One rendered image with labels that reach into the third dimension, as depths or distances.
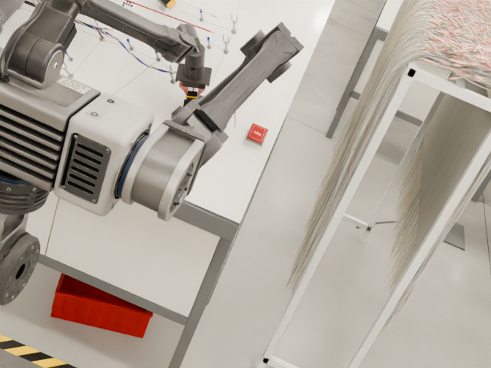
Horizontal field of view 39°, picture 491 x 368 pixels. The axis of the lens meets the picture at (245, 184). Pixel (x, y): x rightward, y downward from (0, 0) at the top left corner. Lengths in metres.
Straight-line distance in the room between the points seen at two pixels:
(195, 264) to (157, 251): 0.14
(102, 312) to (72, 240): 0.48
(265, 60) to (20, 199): 0.58
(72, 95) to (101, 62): 1.15
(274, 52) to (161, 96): 0.81
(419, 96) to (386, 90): 2.62
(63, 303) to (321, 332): 1.21
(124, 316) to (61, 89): 1.79
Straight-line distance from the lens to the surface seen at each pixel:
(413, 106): 4.93
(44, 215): 2.44
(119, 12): 1.84
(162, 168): 1.08
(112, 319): 2.85
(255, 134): 2.16
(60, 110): 1.09
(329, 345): 3.27
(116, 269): 2.44
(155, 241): 2.32
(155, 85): 2.24
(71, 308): 2.84
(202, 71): 2.05
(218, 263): 2.29
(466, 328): 3.88
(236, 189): 2.16
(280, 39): 1.51
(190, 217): 2.17
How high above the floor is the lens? 2.05
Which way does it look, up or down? 30 degrees down
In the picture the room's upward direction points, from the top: 22 degrees clockwise
